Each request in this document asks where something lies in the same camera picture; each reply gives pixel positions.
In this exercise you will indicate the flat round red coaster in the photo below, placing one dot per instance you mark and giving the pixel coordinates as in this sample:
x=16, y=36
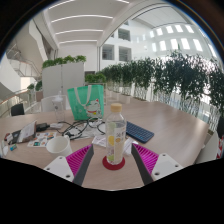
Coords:
x=113, y=166

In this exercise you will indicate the black power adapter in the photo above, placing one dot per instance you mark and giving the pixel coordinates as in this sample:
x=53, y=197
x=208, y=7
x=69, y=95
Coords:
x=42, y=127

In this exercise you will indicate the white planter cabinet with plants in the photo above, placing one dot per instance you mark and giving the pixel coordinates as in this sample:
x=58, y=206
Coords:
x=63, y=78

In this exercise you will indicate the white chair with red print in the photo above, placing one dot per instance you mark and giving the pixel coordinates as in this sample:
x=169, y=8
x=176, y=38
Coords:
x=208, y=150

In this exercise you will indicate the white paper cup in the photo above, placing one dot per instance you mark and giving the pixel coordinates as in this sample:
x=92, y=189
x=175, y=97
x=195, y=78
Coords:
x=59, y=146

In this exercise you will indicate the black chair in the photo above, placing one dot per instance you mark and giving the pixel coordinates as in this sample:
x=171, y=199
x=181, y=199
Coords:
x=17, y=109

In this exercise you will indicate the row of tall green plants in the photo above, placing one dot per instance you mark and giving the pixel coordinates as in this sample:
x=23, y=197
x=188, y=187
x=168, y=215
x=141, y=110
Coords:
x=166, y=76

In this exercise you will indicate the brown open book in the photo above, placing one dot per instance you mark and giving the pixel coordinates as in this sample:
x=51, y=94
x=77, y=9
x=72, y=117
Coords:
x=27, y=131

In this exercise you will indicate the clear drink bottle tan cap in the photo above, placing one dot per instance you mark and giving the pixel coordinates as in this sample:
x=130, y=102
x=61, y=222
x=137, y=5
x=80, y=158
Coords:
x=115, y=136

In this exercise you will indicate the brown planter with green plants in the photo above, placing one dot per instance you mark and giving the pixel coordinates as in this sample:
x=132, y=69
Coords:
x=37, y=91

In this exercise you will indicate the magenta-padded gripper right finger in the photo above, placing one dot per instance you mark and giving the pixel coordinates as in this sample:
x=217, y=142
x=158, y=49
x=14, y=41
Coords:
x=165, y=165

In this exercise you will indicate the clear plastic water jug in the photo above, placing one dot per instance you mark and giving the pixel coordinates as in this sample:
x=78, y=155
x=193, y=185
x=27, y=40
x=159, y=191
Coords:
x=58, y=110

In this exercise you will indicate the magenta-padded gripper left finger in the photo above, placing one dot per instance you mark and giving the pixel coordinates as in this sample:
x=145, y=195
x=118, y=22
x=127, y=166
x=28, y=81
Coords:
x=58, y=166

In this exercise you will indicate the low planter with green shrubs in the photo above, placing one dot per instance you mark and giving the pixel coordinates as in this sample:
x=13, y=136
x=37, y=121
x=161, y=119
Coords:
x=95, y=78

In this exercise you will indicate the colourful sticker sheet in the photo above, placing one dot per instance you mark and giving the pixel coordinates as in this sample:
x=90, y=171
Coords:
x=41, y=139

